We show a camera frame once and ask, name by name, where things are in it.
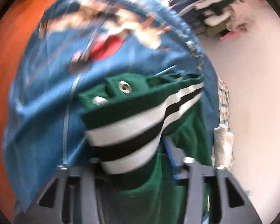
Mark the white gloved finger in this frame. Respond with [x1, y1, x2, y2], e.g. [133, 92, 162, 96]
[212, 125, 235, 173]

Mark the blue striped bed quilt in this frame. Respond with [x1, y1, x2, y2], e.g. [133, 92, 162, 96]
[3, 0, 220, 210]

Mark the green white varsity jacket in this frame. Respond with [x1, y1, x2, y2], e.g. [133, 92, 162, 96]
[79, 73, 211, 223]

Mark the clothes pile on shelf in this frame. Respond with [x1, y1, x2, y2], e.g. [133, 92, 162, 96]
[167, 0, 254, 40]

